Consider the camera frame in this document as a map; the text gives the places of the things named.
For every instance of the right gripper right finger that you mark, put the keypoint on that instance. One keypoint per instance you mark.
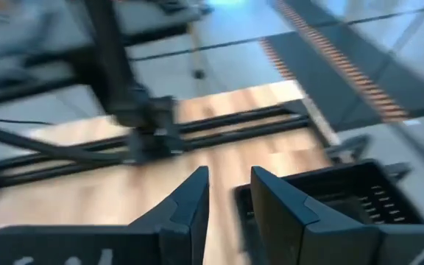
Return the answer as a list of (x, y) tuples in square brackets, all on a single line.
[(289, 235)]

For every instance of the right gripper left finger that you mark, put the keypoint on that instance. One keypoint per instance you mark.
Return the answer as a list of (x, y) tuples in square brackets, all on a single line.
[(182, 228)]

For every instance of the black slotted plastic basket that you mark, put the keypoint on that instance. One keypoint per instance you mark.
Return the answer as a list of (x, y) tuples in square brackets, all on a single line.
[(344, 184)]

